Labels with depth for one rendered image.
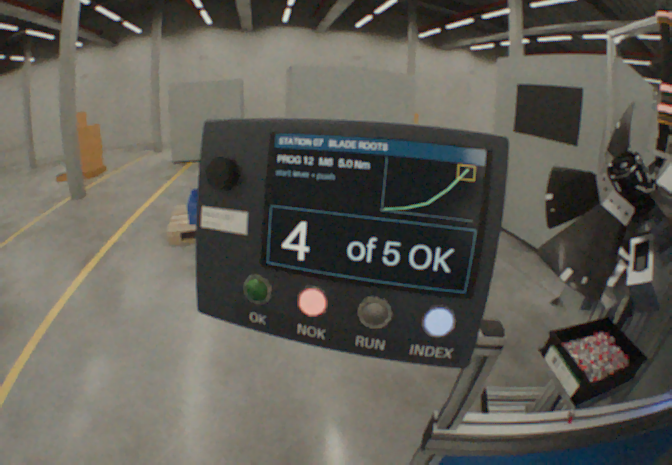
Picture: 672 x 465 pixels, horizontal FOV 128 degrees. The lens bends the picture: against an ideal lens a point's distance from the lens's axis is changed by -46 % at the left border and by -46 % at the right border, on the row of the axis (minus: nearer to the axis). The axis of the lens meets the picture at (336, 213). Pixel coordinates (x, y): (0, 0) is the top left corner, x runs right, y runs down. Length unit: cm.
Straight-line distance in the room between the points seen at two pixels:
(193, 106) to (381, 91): 428
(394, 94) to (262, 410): 586
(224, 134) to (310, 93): 556
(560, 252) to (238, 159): 76
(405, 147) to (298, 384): 145
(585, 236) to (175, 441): 165
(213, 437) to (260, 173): 133
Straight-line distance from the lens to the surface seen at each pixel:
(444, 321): 23
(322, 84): 586
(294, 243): 24
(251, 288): 26
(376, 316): 23
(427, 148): 22
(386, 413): 150
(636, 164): 89
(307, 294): 24
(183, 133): 755
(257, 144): 25
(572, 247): 83
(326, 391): 155
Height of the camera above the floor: 126
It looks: 20 degrees down
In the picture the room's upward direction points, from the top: 2 degrees clockwise
